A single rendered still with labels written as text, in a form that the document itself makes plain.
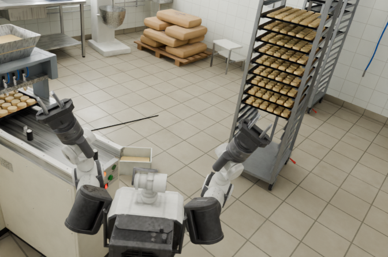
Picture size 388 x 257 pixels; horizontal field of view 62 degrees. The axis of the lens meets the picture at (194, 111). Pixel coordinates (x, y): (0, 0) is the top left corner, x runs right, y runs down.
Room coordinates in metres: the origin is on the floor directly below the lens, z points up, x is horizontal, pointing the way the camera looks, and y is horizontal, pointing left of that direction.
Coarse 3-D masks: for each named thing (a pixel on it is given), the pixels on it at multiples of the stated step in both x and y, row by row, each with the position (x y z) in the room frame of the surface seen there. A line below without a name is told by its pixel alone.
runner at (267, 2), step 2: (266, 0) 2.49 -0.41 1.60; (268, 0) 2.54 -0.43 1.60; (270, 0) 2.58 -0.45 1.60; (272, 0) 2.62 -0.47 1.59; (274, 0) 2.67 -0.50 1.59; (276, 0) 2.71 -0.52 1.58; (278, 0) 2.74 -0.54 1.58; (280, 0) 2.76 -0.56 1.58; (282, 0) 2.79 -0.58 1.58; (264, 2) 2.47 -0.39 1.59; (266, 2) 2.50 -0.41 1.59; (268, 2) 2.55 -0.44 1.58; (270, 2) 2.58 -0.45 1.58; (272, 2) 2.59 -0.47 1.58; (274, 2) 2.60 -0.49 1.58; (262, 4) 2.43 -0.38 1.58; (264, 4) 2.46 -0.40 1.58; (266, 4) 2.47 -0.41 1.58; (268, 4) 2.49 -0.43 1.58; (270, 4) 2.51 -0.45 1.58
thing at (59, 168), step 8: (0, 136) 1.39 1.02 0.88; (8, 136) 1.38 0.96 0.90; (8, 144) 1.36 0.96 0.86; (16, 144) 1.33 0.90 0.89; (24, 144) 1.33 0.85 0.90; (24, 152) 1.31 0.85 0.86; (32, 152) 1.28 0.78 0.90; (40, 152) 1.28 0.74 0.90; (32, 160) 1.28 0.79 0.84; (40, 160) 1.26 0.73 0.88; (48, 160) 1.24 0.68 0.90; (56, 160) 1.25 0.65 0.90; (48, 168) 1.23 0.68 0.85; (56, 168) 1.21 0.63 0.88; (64, 168) 1.20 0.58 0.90; (64, 176) 1.19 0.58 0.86
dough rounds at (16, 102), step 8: (0, 96) 1.74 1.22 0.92; (16, 96) 1.77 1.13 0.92; (24, 96) 1.78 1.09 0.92; (0, 104) 1.66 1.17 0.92; (8, 104) 1.66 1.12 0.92; (16, 104) 1.69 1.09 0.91; (24, 104) 1.69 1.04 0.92; (32, 104) 1.73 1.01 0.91; (0, 112) 1.56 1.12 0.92; (8, 112) 1.60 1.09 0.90
